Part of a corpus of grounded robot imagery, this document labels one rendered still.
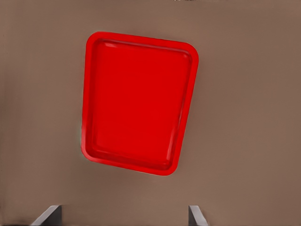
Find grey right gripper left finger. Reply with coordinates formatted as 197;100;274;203
30;204;63;226

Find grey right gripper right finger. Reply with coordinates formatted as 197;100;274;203
188;205;210;226

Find red rectangular plastic tray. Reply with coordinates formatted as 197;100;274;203
80;31;200;177

